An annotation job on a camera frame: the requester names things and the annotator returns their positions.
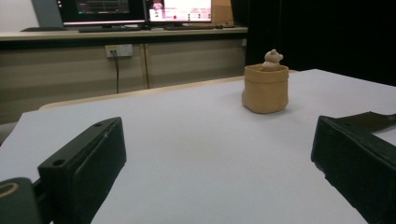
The white wall outlet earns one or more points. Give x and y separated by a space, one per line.
123 50

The cardboard box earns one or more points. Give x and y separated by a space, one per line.
222 12

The tan bear holder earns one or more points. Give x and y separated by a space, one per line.
264 90

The black curtain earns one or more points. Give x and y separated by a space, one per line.
327 34

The dark screen monitor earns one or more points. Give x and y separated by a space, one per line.
102 11

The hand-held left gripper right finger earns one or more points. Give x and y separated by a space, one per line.
358 161

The grey panel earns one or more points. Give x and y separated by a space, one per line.
46 12

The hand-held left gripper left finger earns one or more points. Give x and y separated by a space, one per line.
81 168

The white table cover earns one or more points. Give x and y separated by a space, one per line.
199 149

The beige desk cabinet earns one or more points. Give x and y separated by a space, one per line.
186 62

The bright screen monitor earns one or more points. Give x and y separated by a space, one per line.
179 11

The black keyboard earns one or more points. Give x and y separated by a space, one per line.
109 29
188 27

